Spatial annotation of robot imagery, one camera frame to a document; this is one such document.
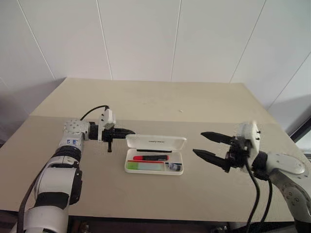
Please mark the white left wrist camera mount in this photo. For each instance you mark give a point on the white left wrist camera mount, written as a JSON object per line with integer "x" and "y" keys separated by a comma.
{"x": 109, "y": 119}

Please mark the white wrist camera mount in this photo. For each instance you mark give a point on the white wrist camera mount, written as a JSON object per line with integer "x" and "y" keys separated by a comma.
{"x": 109, "y": 119}
{"x": 253, "y": 138}

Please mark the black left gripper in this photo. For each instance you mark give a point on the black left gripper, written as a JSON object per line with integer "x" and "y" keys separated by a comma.
{"x": 108, "y": 136}

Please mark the green eraser block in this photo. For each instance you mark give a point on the green eraser block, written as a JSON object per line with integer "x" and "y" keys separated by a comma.
{"x": 145, "y": 166}

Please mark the white hinged pencil case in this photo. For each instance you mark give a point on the white hinged pencil case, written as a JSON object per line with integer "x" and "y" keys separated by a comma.
{"x": 155, "y": 143}

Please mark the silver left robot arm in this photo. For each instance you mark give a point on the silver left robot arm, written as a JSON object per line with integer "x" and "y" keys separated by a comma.
{"x": 56, "y": 174}

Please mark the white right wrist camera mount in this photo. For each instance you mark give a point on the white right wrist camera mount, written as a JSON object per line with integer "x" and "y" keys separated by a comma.
{"x": 253, "y": 138}

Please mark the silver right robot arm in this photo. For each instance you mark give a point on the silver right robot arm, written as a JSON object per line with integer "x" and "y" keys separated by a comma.
{"x": 284, "y": 161}

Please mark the black marker with red cap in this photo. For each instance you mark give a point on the black marker with red cap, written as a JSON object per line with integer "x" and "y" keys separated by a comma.
{"x": 151, "y": 157}

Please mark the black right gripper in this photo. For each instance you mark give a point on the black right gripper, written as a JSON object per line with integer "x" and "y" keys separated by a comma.
{"x": 239, "y": 155}

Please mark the dark window frame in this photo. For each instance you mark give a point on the dark window frame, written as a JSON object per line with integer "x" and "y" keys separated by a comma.
{"x": 297, "y": 136}

